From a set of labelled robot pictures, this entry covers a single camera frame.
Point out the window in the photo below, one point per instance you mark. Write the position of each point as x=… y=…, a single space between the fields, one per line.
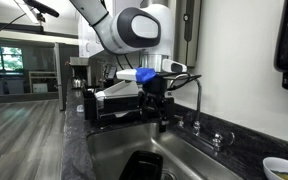
x=5 y=58

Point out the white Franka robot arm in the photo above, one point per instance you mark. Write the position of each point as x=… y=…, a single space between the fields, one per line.
x=117 y=33

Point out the white shelf unit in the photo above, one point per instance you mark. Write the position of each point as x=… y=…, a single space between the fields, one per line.
x=42 y=81

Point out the steel kettle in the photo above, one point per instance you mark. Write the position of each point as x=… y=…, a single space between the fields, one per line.
x=77 y=83

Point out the black utensil caddy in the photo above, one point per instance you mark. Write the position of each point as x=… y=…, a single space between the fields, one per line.
x=90 y=106

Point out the stainless steel sink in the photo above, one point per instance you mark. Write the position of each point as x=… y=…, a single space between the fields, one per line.
x=110 y=150

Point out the white bowl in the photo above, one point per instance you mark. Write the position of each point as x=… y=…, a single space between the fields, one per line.
x=277 y=165

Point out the chrome gooseneck faucet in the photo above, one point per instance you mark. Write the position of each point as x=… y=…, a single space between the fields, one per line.
x=199 y=106

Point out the black square plate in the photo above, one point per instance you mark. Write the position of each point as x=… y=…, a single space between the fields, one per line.
x=140 y=166

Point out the white cup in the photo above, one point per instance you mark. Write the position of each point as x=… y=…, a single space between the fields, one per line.
x=100 y=95

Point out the black coffee maker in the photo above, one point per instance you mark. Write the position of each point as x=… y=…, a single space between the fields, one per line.
x=80 y=68

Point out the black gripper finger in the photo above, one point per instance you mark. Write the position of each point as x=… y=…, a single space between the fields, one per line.
x=164 y=113
x=144 y=110

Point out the small clear cup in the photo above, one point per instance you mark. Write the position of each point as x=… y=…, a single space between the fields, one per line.
x=80 y=108

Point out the white rack drain spout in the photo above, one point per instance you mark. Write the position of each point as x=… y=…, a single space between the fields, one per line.
x=121 y=114

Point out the black stereo camera bar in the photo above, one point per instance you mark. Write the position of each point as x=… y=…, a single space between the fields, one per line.
x=45 y=9

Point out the sink drain strainer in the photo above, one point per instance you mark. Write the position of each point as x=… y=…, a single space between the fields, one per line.
x=168 y=176

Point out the stainless steel refrigerator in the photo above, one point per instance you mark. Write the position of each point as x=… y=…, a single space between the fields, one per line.
x=62 y=73

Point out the white square plate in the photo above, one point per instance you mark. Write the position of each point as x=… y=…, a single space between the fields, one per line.
x=117 y=90

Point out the black framed tablet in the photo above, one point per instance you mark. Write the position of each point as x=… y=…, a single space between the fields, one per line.
x=111 y=71

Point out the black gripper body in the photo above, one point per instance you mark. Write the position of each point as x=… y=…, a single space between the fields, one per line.
x=155 y=86

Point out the white upper cabinet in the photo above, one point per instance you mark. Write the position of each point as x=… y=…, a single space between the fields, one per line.
x=87 y=40

